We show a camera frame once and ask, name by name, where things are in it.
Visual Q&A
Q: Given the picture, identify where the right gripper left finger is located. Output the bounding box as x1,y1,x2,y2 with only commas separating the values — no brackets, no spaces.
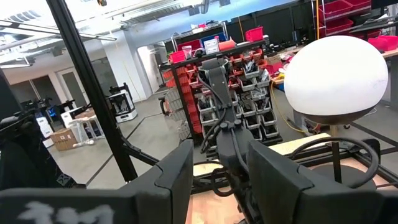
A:
119,139,194,224

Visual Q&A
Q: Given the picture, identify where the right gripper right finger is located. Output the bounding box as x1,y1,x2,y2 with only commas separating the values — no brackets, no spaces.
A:
248,140,352,224

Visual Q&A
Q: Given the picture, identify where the white mobile machine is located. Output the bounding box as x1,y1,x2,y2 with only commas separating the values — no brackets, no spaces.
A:
107,82,139,124

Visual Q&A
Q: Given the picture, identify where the parts rack with bins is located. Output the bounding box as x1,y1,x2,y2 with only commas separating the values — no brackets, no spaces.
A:
160,21,284,147

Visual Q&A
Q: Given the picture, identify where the cardboard box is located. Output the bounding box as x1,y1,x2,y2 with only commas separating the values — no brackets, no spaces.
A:
49,127,79,152

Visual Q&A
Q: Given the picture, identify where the white globe table lamp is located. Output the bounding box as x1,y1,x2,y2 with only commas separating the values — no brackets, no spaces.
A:
284,35,389,191

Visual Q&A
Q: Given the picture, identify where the black equipment stack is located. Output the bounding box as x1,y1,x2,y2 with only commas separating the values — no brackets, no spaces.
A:
0,70,86,191

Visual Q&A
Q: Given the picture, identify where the red bin shelf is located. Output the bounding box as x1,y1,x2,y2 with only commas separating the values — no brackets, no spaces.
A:
310,0,398,52

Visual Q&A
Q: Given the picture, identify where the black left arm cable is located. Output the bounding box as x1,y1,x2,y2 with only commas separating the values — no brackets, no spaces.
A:
287,136,381,190

